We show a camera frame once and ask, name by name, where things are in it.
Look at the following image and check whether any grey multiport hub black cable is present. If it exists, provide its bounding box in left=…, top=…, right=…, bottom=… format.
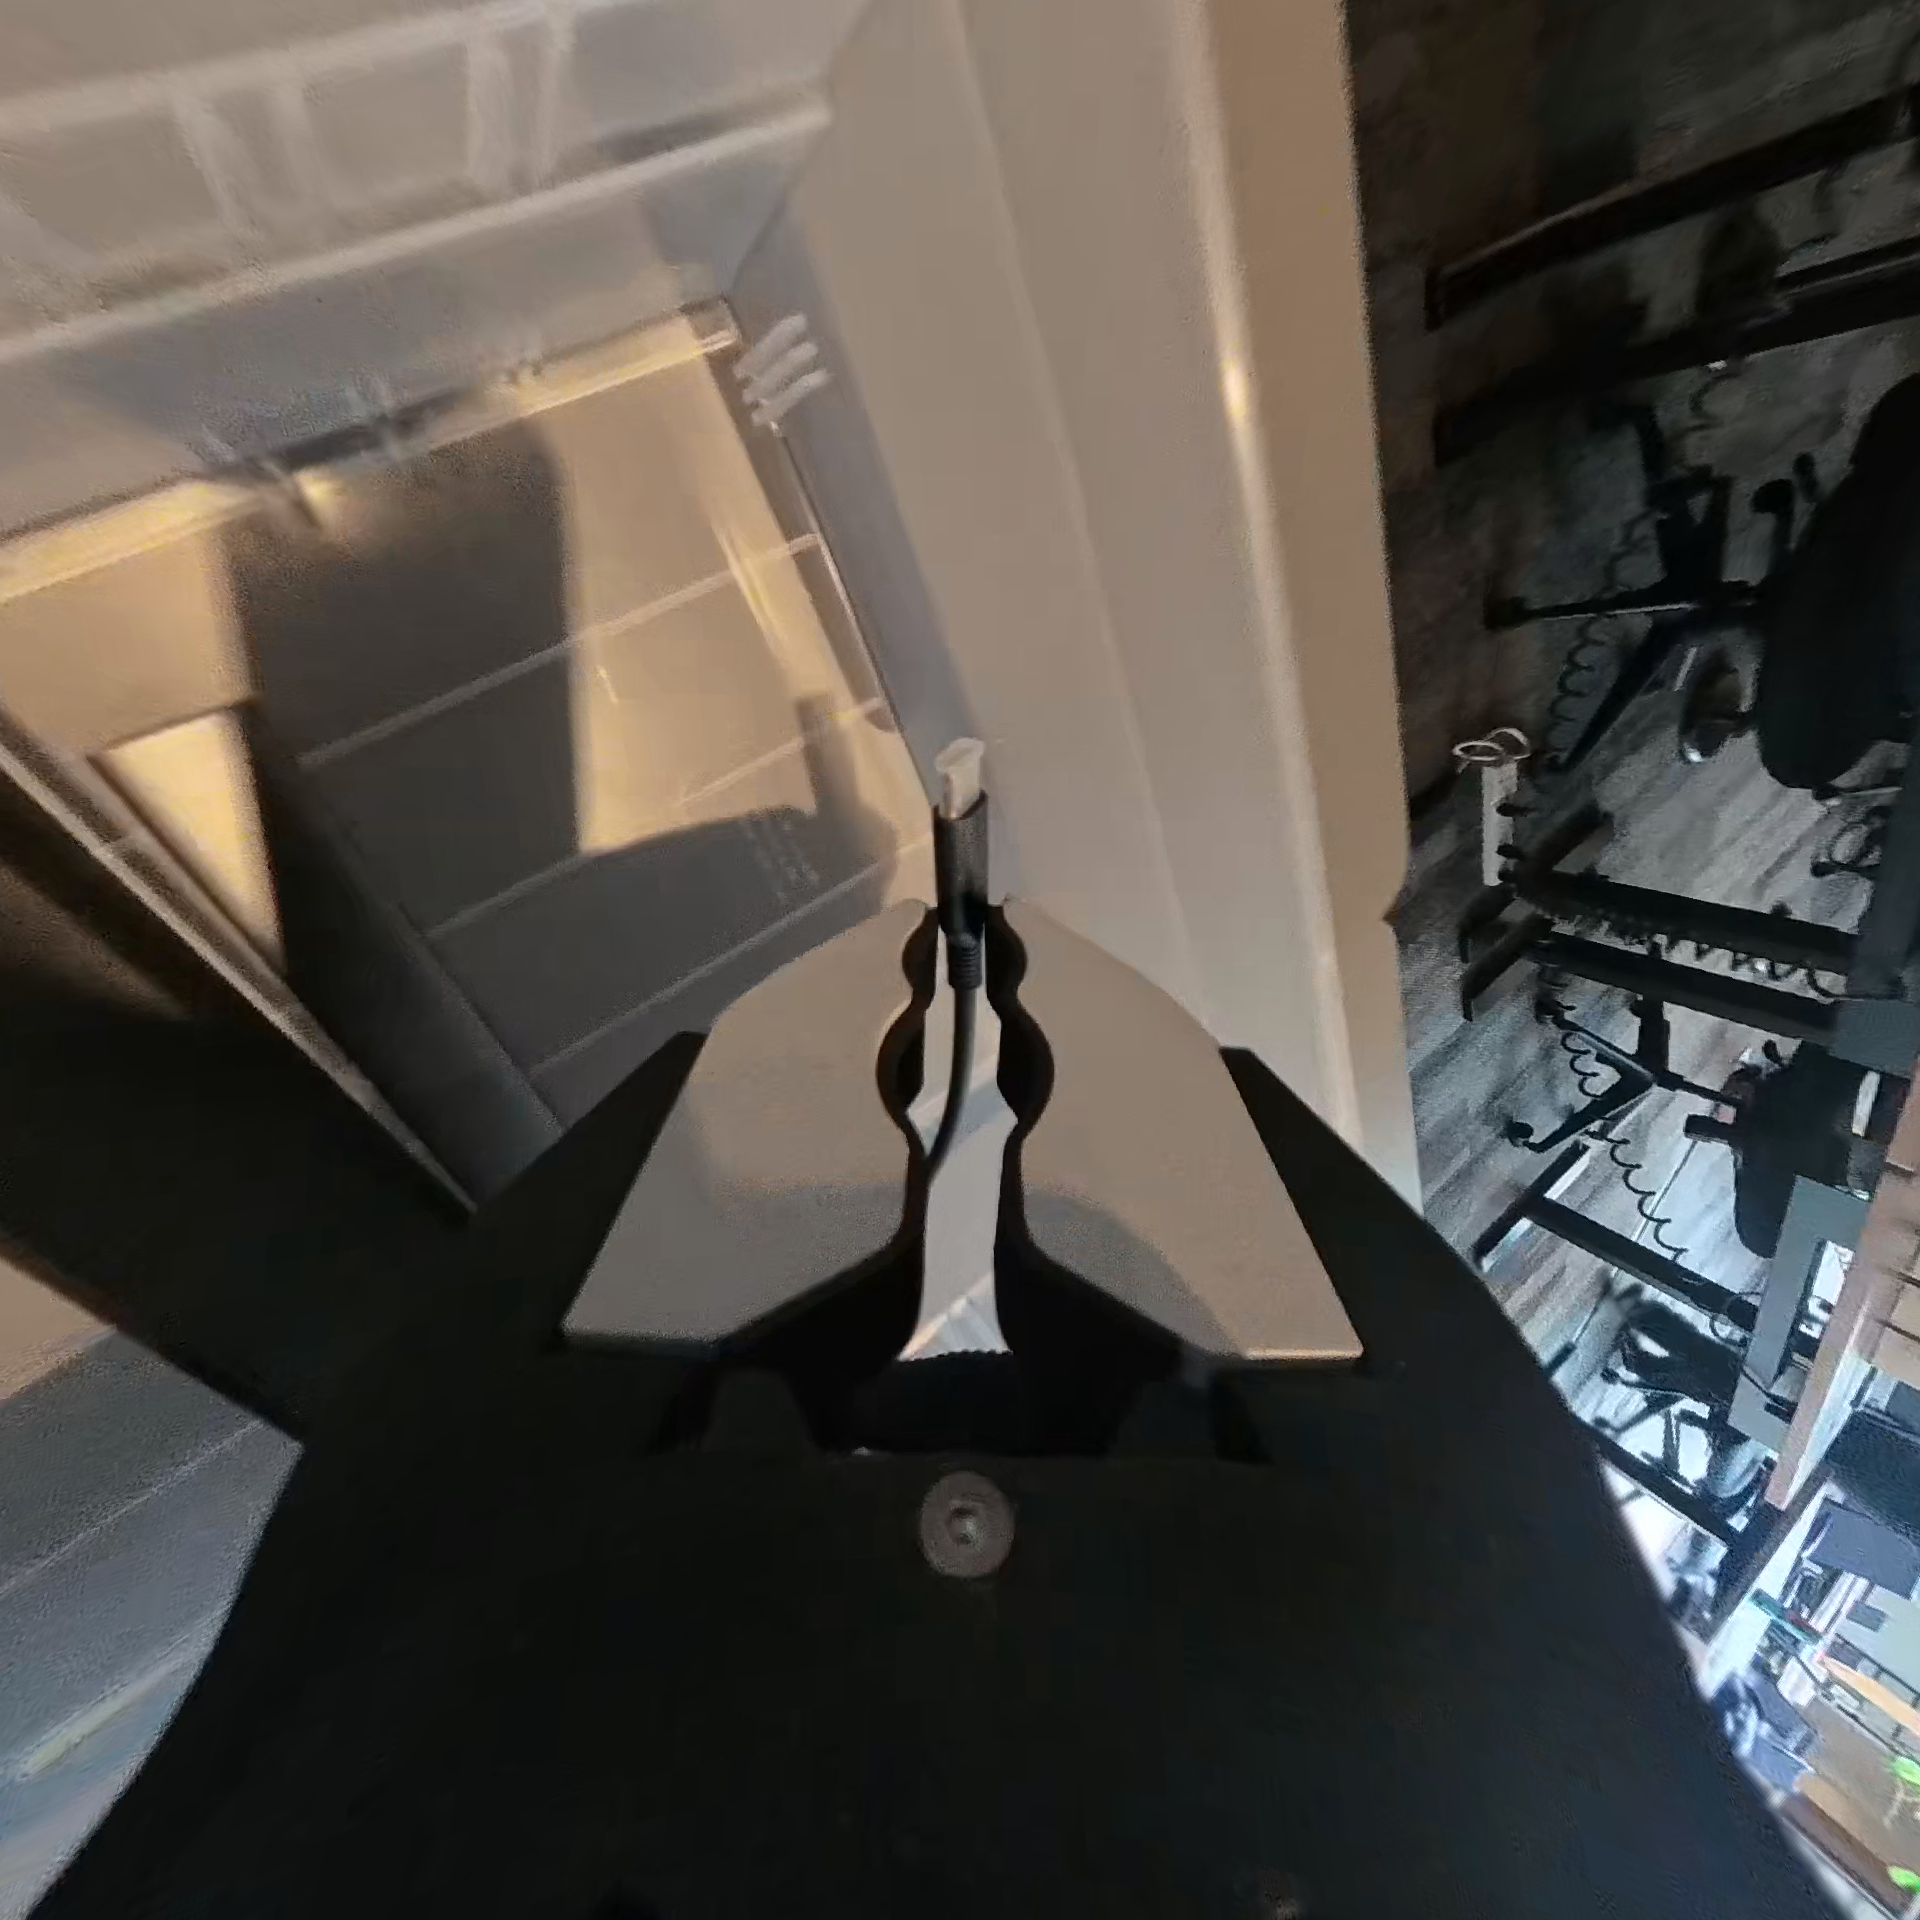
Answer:
left=907, top=739, right=1005, bottom=1202

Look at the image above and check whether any clear plastic bin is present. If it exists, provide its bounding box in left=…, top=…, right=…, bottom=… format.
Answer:
left=0, top=0, right=1425, bottom=1788

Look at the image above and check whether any black office chair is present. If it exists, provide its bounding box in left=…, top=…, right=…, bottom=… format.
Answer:
left=1746, top=376, right=1920, bottom=805

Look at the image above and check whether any wooden top office desk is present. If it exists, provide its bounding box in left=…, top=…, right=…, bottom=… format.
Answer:
left=1463, top=720, right=1920, bottom=1518

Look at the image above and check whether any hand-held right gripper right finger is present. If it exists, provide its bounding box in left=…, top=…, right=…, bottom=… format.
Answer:
left=984, top=897, right=1368, bottom=1413

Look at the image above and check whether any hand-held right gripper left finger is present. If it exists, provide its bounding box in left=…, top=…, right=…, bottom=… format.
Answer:
left=560, top=901, right=939, bottom=1413

